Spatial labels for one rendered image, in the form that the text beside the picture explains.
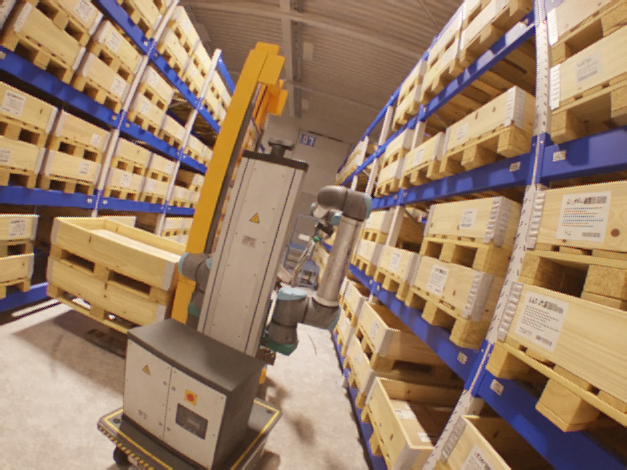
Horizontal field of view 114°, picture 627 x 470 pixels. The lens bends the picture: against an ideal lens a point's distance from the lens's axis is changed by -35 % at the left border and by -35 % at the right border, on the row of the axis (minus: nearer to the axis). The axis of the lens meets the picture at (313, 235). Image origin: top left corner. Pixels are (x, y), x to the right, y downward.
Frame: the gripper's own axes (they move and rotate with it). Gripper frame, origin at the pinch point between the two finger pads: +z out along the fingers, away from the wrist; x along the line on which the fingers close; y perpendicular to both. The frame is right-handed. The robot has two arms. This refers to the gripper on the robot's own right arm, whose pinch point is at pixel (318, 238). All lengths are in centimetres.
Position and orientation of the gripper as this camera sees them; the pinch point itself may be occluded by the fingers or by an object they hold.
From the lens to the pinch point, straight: 232.1
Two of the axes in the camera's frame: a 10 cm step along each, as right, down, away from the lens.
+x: -8.4, -5.3, -0.6
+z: -4.9, 7.2, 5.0
